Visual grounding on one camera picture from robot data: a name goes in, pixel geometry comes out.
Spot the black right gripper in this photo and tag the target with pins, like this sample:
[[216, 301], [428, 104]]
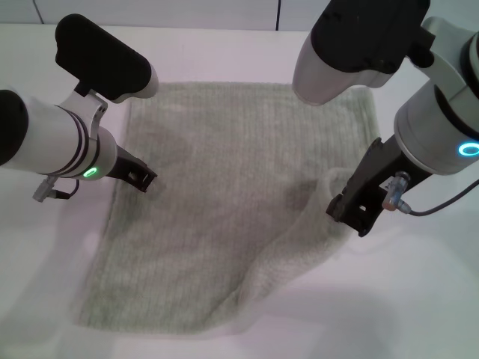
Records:
[[370, 175]]

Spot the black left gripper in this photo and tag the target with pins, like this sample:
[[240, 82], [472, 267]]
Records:
[[121, 166]]

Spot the light green ribbed towel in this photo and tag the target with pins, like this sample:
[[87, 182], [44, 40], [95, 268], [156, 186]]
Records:
[[209, 209]]

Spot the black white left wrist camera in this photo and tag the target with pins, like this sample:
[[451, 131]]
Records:
[[105, 56]]

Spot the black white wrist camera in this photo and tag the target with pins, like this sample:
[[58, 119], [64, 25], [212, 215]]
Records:
[[105, 56], [355, 45]]

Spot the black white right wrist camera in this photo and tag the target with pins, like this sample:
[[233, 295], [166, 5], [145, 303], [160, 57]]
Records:
[[355, 45]]

